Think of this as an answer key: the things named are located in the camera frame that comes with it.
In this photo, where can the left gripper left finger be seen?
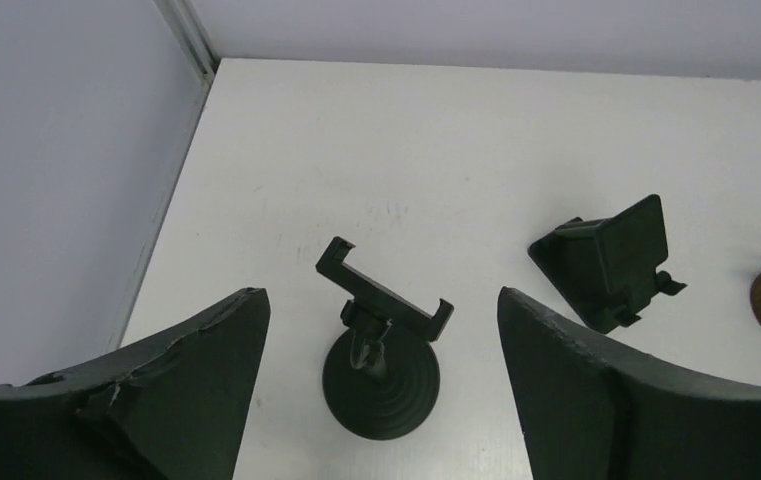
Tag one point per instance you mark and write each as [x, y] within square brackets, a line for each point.
[173, 405]

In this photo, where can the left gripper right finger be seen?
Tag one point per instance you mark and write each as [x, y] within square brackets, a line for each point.
[591, 407]

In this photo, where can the black pole phone stand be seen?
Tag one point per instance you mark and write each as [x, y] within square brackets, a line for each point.
[381, 378]

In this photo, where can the black folding phone stand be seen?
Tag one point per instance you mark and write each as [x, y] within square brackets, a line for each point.
[607, 269]

